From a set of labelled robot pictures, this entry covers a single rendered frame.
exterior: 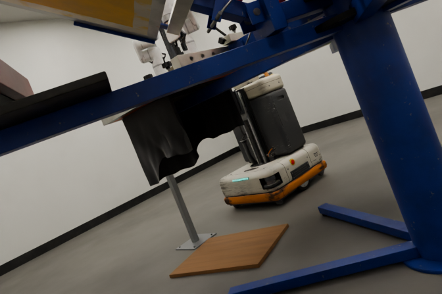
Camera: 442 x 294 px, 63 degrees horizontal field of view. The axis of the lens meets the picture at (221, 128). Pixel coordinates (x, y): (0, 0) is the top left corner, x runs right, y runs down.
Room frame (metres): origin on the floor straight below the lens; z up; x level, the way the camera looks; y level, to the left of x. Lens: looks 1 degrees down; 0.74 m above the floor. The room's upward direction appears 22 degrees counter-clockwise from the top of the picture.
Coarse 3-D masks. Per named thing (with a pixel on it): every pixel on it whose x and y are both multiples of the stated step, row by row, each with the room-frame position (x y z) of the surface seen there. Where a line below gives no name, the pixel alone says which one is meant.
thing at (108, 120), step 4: (136, 108) 1.89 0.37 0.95; (124, 112) 1.93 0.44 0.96; (128, 112) 1.96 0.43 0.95; (112, 116) 2.02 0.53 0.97; (116, 116) 1.99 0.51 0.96; (120, 116) 1.99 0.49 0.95; (104, 120) 2.10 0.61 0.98; (108, 120) 2.07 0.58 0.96; (112, 120) 2.04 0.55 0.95; (104, 124) 2.11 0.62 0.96
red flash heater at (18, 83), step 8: (0, 64) 0.94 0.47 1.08; (8, 64) 1.04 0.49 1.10; (0, 72) 0.91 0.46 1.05; (8, 72) 0.99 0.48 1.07; (16, 72) 1.10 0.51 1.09; (0, 80) 0.88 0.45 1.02; (8, 80) 0.96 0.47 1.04; (16, 80) 1.06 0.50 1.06; (24, 80) 1.17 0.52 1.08; (0, 88) 0.92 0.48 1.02; (8, 88) 0.94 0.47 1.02; (16, 88) 1.02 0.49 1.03; (24, 88) 1.12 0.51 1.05; (0, 96) 0.97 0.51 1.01; (8, 96) 1.01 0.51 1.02; (16, 96) 1.05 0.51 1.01; (24, 96) 1.08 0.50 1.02; (0, 104) 1.05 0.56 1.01
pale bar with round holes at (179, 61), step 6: (216, 48) 1.63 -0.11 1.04; (222, 48) 1.66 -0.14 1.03; (186, 54) 1.50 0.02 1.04; (192, 54) 1.52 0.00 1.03; (198, 54) 1.55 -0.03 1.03; (204, 54) 1.57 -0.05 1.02; (210, 54) 1.60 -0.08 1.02; (216, 54) 1.62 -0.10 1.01; (174, 60) 1.48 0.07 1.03; (180, 60) 1.47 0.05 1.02; (186, 60) 1.49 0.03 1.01; (192, 60) 1.53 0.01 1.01; (198, 60) 1.54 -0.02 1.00; (174, 66) 1.49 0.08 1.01; (180, 66) 1.47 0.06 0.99
